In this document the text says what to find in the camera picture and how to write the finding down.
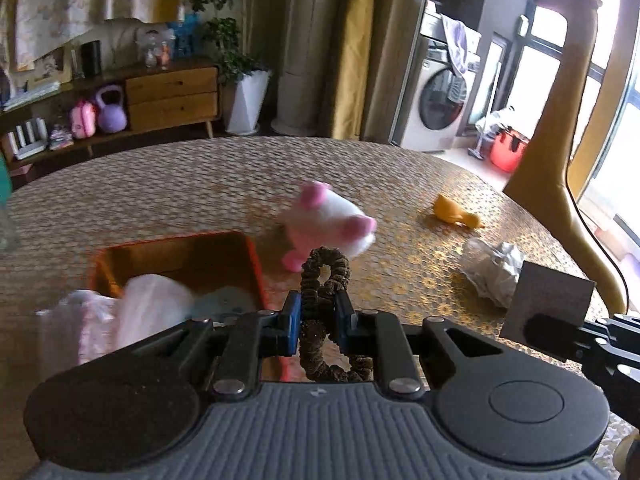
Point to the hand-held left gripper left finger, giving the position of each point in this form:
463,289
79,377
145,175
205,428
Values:
292,325

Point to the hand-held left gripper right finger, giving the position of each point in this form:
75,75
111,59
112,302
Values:
345,325

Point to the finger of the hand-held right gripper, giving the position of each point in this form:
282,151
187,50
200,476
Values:
620,322
550,332

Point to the brown hair scrunchie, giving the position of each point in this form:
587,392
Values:
330,255

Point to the red tin box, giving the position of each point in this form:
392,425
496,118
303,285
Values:
200,260

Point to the clear plastic bag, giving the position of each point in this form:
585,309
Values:
492,270

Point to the pink white plush toy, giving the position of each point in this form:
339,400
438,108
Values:
325,220

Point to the yellow plush duck toy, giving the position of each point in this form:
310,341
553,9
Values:
450,207

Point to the red bucket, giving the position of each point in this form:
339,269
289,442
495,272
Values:
507,150

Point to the tall yellow giraffe figure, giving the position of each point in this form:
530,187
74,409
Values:
565,135

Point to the floor mop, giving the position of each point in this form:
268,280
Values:
482,140

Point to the white angular planter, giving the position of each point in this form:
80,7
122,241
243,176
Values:
247,102

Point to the white washing machine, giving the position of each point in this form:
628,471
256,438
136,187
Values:
440,105

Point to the wooden sideboard with drawers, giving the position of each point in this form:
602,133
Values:
170,97

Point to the covered tower air conditioner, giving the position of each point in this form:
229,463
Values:
305,50

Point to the yellow curtain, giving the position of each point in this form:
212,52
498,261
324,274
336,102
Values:
357,50

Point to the purple kettlebell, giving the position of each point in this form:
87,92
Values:
111,115

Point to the small colourful packets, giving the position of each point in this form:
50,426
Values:
61,136

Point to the white hanging towel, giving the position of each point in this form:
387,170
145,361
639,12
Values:
460,42

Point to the blue toy figure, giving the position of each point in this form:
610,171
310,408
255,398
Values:
184,35

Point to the white upright books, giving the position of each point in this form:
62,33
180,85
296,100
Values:
27,137

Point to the black cylinder speaker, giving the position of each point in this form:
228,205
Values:
91,59

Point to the white keyboard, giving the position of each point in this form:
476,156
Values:
30,95

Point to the floral draped cloth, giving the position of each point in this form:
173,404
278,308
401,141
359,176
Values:
75,0

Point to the photo frame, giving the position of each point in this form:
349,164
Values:
47,67

